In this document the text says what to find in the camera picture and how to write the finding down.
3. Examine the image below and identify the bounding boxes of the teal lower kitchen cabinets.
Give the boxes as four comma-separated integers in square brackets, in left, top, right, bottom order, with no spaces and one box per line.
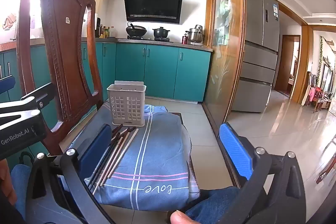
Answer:
[0,40,212,153]

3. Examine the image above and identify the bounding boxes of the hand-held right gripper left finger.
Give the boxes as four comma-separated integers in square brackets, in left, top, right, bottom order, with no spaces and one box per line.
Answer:
[25,124,116,224]

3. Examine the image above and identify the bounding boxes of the person's right hand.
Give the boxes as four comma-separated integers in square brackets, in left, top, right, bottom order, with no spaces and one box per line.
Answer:
[170,210,196,224]

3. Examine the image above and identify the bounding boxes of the person's leg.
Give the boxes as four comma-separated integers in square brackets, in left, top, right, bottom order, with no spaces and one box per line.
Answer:
[184,185,248,224]
[10,163,65,224]

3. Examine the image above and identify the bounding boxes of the blue striped towel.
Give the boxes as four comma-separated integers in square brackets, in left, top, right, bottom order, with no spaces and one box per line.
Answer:
[67,102,201,212]

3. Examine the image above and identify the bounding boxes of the grey plastic utensil basket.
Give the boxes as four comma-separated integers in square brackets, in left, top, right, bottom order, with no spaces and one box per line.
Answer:
[106,80,147,127]

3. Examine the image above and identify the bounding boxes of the green wall garland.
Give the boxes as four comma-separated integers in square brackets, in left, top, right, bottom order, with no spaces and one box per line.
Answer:
[319,36,325,81]

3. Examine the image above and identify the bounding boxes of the distant wooden furniture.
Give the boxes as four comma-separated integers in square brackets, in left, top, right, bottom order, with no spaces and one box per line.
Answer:
[304,70,336,113]

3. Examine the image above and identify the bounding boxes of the carved wooden chair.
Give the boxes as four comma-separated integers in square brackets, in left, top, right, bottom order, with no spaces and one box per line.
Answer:
[16,0,240,189]

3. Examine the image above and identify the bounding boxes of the person's left forearm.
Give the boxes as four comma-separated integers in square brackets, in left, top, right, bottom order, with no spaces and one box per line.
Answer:
[0,158,17,214]

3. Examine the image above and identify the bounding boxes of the grey refrigerator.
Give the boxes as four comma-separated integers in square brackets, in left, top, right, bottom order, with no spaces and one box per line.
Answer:
[231,0,281,113]

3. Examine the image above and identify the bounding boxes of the glass sliding door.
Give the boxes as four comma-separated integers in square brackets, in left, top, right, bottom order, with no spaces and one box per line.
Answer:
[204,0,248,130]

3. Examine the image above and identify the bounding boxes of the bundle of mixed chopsticks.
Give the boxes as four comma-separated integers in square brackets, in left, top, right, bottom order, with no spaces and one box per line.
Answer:
[87,123,139,194]

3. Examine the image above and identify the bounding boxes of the black wok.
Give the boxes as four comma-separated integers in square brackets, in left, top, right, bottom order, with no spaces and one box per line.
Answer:
[125,23,147,37]

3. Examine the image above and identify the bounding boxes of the stainless steel pot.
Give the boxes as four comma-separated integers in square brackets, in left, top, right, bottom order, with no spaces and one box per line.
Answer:
[185,25,205,43]

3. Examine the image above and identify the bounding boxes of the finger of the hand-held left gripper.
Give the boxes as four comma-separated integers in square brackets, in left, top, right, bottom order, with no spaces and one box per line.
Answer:
[0,75,16,95]
[20,82,54,109]

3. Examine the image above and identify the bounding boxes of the black cooking pot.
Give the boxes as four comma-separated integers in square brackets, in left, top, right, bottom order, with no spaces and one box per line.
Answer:
[153,27,171,40]

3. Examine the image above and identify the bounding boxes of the wooden door frame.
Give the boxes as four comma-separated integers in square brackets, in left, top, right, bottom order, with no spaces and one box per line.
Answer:
[273,0,314,104]

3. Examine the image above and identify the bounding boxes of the person's left leg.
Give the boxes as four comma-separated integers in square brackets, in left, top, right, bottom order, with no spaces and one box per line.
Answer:
[10,163,65,224]

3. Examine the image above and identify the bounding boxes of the gas stove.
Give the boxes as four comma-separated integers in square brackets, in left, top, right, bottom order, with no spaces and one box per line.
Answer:
[118,36,174,43]

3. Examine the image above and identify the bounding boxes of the black range hood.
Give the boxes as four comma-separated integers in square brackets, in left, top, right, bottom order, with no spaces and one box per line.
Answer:
[123,0,184,24]

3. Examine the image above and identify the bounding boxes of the kitchen countertop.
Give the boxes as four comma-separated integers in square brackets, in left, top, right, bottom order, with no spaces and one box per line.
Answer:
[0,36,214,53]

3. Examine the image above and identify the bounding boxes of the plain wooden chair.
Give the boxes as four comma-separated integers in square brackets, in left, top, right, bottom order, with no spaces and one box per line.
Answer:
[316,134,336,185]

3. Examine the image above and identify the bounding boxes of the person's right leg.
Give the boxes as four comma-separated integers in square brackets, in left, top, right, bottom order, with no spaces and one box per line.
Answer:
[184,185,248,224]

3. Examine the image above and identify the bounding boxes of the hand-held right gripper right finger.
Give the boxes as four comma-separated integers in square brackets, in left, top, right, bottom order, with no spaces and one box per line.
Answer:
[219,123,306,224]

